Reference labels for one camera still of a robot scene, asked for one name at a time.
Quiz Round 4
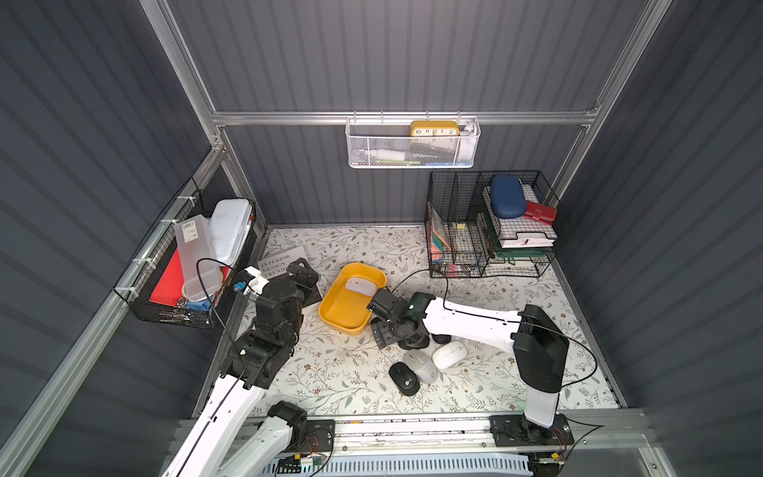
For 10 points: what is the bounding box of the light grey mouse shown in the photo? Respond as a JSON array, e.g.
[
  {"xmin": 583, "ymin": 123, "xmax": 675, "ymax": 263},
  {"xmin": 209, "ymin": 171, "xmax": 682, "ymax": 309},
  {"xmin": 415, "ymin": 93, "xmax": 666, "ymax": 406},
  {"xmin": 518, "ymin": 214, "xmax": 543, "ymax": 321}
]
[{"xmin": 345, "ymin": 276, "xmax": 379, "ymax": 297}]

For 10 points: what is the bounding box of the grey ergonomic mouse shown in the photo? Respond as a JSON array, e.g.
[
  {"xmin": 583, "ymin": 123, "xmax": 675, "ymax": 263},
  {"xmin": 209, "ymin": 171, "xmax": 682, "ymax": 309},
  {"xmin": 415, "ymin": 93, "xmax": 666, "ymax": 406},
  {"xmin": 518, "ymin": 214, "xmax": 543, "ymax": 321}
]
[{"xmin": 403, "ymin": 350, "xmax": 439, "ymax": 385}]

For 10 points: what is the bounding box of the black mouse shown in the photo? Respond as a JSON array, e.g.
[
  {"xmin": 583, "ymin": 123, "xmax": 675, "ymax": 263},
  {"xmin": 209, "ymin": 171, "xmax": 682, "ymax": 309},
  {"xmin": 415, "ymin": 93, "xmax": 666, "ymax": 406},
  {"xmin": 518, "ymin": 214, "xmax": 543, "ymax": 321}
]
[{"xmin": 389, "ymin": 362, "xmax": 420, "ymax": 397}]

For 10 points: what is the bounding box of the white mouse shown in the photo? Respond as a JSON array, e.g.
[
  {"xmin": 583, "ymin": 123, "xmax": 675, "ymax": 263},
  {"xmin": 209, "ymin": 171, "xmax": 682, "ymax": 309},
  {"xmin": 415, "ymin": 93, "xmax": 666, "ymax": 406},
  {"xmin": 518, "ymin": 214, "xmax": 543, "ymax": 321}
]
[{"xmin": 431, "ymin": 341, "xmax": 468, "ymax": 371}]

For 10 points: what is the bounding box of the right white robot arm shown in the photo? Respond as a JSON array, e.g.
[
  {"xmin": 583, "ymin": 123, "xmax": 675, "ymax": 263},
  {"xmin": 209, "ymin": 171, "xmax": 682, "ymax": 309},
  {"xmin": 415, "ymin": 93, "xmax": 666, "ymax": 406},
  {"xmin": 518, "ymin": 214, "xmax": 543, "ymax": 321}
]
[{"xmin": 368, "ymin": 288, "xmax": 570, "ymax": 429}]

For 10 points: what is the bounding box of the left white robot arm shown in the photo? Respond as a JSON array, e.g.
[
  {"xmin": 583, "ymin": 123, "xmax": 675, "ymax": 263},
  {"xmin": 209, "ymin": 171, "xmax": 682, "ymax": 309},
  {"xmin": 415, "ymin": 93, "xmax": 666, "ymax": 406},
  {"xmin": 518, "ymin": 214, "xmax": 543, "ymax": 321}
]
[{"xmin": 162, "ymin": 258, "xmax": 319, "ymax": 476}]

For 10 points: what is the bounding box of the yellow plastic storage box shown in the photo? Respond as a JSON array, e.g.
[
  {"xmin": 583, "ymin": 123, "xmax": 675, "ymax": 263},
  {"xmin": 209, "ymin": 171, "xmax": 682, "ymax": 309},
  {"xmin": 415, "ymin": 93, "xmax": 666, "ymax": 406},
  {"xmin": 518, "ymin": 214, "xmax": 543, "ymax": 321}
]
[{"xmin": 319, "ymin": 262, "xmax": 387, "ymax": 336}]

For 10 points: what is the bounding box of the white plastic case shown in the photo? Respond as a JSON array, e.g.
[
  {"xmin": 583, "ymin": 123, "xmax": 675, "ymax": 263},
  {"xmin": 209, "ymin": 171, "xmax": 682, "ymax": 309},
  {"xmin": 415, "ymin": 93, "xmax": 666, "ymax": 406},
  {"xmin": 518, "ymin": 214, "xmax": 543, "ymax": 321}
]
[{"xmin": 210, "ymin": 199, "xmax": 252, "ymax": 264}]

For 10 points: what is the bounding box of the translucent plastic container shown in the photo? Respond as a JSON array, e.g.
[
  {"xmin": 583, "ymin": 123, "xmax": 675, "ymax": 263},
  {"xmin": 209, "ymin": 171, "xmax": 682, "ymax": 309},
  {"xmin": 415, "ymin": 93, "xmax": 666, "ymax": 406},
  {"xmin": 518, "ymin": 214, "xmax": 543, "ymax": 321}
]
[{"xmin": 174, "ymin": 215, "xmax": 224, "ymax": 302}]

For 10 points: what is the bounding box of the red folder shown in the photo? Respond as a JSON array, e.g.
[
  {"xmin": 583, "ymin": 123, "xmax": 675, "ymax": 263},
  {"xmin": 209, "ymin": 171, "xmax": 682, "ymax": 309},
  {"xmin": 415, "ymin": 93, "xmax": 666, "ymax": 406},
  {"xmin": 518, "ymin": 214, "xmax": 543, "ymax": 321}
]
[{"xmin": 149, "ymin": 250, "xmax": 230, "ymax": 312}]

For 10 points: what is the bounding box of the checkered notebook stack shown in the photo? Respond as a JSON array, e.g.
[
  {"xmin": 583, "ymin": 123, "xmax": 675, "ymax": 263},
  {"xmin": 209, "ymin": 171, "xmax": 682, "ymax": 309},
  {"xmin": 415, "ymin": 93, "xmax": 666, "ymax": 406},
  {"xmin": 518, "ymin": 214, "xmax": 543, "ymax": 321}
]
[{"xmin": 483, "ymin": 186, "xmax": 558, "ymax": 248}]

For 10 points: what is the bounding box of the blue glasses case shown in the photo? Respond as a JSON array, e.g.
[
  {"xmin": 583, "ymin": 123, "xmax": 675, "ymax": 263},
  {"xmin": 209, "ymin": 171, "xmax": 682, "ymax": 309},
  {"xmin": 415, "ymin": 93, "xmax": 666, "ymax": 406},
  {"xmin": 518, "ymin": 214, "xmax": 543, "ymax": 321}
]
[{"xmin": 489, "ymin": 174, "xmax": 527, "ymax": 220}]

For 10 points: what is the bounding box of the red wallet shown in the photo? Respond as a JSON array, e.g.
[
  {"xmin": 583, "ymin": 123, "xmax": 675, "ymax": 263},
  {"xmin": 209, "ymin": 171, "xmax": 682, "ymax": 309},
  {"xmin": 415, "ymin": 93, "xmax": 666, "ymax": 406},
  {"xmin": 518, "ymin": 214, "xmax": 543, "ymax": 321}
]
[{"xmin": 524, "ymin": 201, "xmax": 558, "ymax": 225}]

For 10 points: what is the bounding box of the yellow digital clock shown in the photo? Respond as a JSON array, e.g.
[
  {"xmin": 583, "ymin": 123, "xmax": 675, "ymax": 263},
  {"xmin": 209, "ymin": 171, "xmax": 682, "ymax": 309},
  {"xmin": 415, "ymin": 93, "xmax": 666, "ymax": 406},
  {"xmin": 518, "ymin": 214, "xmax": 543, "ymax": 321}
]
[{"xmin": 411, "ymin": 120, "xmax": 460, "ymax": 137}]

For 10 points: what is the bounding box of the black wire side basket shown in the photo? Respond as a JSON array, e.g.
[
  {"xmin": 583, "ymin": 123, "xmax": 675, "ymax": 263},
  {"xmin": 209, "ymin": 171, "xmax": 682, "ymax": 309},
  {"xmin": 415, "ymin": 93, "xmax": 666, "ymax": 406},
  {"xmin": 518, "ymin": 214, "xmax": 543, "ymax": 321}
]
[{"xmin": 114, "ymin": 180, "xmax": 258, "ymax": 329}]

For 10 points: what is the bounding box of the black wire desk organizer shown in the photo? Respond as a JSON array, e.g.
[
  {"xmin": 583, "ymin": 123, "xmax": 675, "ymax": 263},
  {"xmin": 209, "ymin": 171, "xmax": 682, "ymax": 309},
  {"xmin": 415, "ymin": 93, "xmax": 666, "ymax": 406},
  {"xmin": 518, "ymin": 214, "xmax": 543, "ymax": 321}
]
[{"xmin": 425, "ymin": 170, "xmax": 572, "ymax": 278}]

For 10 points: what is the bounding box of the white wire wall basket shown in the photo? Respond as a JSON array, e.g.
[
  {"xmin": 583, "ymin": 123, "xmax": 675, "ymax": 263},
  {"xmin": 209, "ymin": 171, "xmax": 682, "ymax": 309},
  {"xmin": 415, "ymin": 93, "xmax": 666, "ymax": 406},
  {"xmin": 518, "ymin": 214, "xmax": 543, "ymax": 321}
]
[{"xmin": 345, "ymin": 115, "xmax": 482, "ymax": 169}]

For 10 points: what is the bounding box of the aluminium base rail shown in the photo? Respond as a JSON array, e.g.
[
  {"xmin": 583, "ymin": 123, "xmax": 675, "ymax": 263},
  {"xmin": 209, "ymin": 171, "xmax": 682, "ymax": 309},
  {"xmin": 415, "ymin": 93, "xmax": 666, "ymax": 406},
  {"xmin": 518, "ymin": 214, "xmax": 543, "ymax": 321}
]
[{"xmin": 172, "ymin": 407, "xmax": 651, "ymax": 457}]

